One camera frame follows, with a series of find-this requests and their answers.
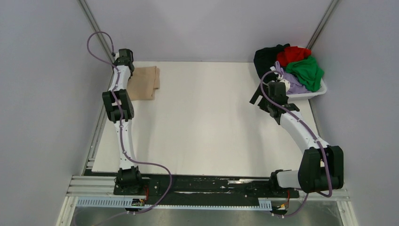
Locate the red t-shirt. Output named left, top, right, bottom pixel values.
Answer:
left=277, top=46, right=312, bottom=67

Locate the white slotted cable duct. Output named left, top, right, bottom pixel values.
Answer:
left=76, top=197, right=272, bottom=211

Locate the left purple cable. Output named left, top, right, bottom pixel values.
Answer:
left=74, top=31, right=173, bottom=226

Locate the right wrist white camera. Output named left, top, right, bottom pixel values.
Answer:
left=280, top=79, right=291, bottom=94

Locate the lilac t-shirt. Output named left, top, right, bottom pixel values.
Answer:
left=274, top=61, right=310, bottom=95

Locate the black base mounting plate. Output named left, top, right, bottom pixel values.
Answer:
left=83, top=169, right=300, bottom=208

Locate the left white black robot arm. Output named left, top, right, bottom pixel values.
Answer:
left=102, top=48, right=144, bottom=195

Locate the beige t-shirt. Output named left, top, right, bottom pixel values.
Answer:
left=127, top=66, right=160, bottom=101

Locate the green t-shirt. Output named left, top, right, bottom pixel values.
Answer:
left=286, top=56, right=325, bottom=92

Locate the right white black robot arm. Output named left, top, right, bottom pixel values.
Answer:
left=250, top=82, right=344, bottom=197

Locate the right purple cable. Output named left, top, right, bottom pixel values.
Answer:
left=260, top=70, right=333, bottom=218

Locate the black t-shirt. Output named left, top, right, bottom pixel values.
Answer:
left=253, top=43, right=291, bottom=79

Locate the white plastic basket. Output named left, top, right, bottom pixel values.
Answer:
left=287, top=79, right=327, bottom=101

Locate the aluminium frame rail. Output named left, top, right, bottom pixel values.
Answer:
left=57, top=173, right=356, bottom=226

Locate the purple cable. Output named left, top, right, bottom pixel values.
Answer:
left=74, top=31, right=173, bottom=226
left=260, top=70, right=333, bottom=218

